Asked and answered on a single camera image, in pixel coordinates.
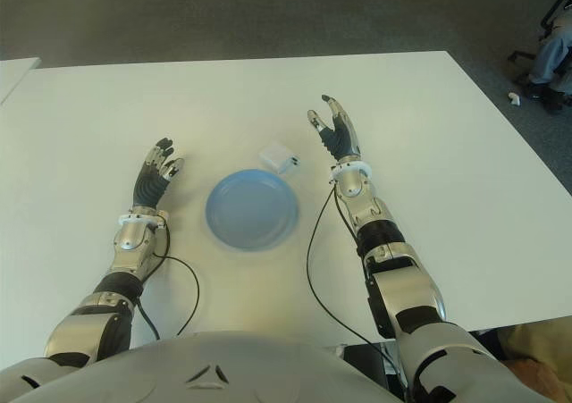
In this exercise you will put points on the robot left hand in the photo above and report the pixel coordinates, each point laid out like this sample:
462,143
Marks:
149,184

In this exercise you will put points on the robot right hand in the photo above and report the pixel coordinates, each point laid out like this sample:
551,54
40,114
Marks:
339,141

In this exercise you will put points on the white charger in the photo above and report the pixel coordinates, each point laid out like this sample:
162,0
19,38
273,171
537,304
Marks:
275,155

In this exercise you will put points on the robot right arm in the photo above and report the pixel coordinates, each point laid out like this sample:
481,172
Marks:
353,184

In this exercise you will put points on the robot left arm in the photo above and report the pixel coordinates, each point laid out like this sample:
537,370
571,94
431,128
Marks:
129,237

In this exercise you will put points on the blue plate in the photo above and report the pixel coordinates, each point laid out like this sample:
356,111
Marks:
250,211

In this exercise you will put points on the white side table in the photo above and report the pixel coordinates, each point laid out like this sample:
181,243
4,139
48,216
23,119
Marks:
13,72

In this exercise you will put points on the small white floor object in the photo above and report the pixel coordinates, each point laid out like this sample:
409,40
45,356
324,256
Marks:
515,99

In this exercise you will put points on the grey robot torso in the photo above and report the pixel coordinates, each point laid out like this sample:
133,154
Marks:
214,367

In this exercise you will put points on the black office chair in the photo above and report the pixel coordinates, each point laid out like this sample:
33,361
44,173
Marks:
520,56

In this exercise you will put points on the tan object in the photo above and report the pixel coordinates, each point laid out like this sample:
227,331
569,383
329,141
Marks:
536,354

